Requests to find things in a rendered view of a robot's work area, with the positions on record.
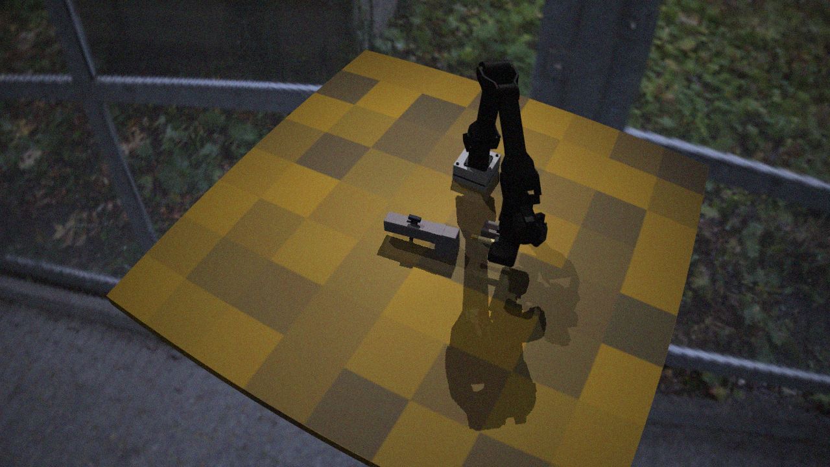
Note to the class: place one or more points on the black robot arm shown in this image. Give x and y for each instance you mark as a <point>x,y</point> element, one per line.
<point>498,80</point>

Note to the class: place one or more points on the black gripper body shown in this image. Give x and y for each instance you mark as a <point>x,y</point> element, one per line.
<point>504,252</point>

